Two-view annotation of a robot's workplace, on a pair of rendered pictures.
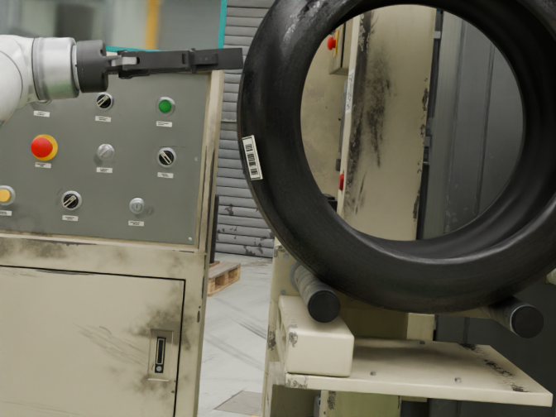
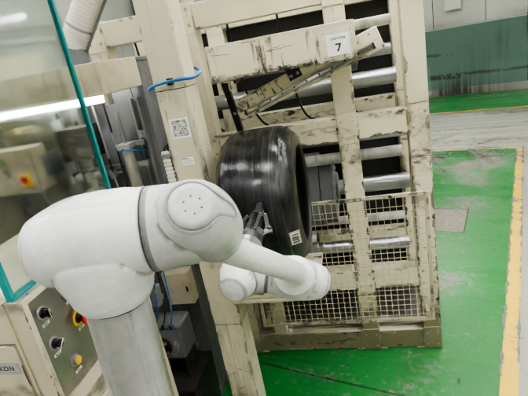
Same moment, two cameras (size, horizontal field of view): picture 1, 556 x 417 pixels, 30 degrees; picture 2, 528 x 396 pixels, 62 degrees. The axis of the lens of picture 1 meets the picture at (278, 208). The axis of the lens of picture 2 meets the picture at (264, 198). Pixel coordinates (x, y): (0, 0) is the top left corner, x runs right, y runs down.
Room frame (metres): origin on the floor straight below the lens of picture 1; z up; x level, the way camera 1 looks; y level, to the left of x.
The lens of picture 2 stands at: (1.11, 1.44, 1.75)
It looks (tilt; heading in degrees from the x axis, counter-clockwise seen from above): 19 degrees down; 286
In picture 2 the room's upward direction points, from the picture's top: 11 degrees counter-clockwise
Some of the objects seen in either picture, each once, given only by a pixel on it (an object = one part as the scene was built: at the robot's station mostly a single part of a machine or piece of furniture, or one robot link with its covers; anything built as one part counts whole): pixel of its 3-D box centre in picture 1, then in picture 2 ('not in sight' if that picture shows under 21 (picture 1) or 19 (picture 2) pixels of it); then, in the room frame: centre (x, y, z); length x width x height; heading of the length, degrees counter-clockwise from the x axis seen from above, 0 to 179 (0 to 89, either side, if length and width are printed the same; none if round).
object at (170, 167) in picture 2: not in sight; (181, 205); (1.92, -0.14, 1.19); 0.05 x 0.04 x 0.48; 93
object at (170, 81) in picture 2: not in sight; (174, 78); (1.83, -0.17, 1.69); 0.19 x 0.19 x 0.06; 3
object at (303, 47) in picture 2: not in sight; (283, 51); (1.47, -0.51, 1.71); 0.61 x 0.25 x 0.15; 3
